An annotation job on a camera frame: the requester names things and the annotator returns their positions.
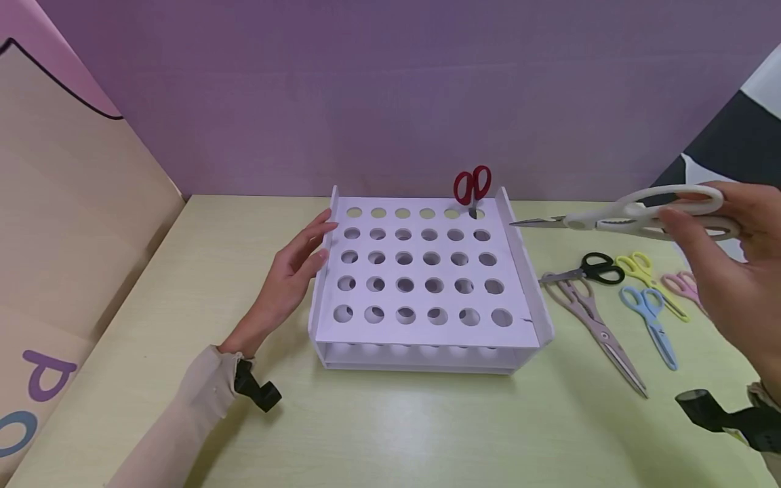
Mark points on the person's right hand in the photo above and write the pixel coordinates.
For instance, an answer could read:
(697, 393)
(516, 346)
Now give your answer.
(741, 291)

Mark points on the person's left hand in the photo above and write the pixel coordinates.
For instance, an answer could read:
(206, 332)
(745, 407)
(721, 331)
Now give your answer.
(277, 291)

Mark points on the person's right fingers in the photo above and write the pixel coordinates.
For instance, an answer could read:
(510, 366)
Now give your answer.
(747, 200)

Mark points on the person's left thumb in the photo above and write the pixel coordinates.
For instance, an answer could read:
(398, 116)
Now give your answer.
(310, 264)

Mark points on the person's right thumb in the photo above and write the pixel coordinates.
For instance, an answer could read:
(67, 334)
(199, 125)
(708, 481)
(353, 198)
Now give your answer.
(686, 247)

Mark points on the person's left fingers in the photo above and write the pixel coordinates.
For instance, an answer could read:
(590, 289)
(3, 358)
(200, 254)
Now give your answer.
(305, 237)

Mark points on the white kitchen scissors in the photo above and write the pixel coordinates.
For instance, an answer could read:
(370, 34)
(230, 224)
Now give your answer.
(610, 218)

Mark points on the white rack with round holes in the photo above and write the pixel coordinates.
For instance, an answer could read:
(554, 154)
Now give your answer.
(427, 332)

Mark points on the pink scissors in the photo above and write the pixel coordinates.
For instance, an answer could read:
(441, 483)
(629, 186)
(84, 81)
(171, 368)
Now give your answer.
(692, 293)

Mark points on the yellow scissors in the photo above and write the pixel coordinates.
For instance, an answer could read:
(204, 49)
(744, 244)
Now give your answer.
(656, 288)

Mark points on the blue scissors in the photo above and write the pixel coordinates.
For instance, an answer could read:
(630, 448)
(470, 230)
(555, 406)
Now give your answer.
(660, 335)

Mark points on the beige kitchen scissors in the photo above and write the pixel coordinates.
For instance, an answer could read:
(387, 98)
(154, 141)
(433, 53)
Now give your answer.
(601, 333)

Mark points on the black wrist band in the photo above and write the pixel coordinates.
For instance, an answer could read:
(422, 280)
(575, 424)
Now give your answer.
(259, 390)
(701, 407)

